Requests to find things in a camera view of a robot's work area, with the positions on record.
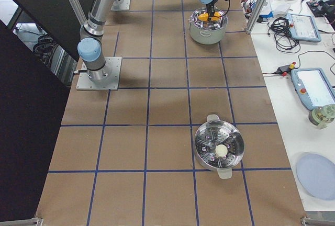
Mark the black power adapter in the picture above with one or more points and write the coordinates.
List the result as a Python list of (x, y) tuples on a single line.
[(283, 69)]

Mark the near blue teach pendant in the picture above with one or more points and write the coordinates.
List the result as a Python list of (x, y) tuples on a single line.
[(312, 87)]

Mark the grey green cooking pot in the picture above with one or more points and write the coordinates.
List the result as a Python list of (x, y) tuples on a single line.
[(207, 32)]

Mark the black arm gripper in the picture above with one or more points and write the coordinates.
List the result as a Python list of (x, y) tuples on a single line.
[(212, 1)]

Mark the green glass jar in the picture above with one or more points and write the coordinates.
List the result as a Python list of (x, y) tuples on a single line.
[(322, 116)]

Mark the yellow corn cob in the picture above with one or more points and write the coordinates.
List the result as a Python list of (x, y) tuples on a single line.
[(203, 16)]

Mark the light blue plate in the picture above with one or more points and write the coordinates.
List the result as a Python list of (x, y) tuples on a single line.
[(316, 174)]

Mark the blue teach pendant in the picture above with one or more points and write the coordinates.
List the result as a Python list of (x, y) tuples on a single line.
[(312, 87), (303, 27)]

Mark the aluminium corner bracket right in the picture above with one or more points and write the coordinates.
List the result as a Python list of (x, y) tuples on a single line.
[(316, 222)]

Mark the far blue teach pendant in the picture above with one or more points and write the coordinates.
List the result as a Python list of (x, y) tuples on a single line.
[(303, 27)]

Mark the aluminium corner bracket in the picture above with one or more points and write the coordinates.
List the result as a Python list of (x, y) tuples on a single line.
[(26, 222), (316, 222)]

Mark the stainless steel steamer pot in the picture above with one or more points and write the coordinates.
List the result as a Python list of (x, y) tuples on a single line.
[(212, 133)]

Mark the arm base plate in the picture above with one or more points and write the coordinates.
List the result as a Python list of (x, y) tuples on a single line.
[(103, 79), (121, 6)]

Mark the aluminium frame post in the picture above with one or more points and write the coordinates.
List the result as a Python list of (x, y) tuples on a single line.
[(254, 15)]

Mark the white steamed bun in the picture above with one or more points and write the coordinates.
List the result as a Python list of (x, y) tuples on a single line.
[(221, 150)]

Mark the black side panel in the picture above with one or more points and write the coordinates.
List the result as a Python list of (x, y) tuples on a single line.
[(33, 101)]

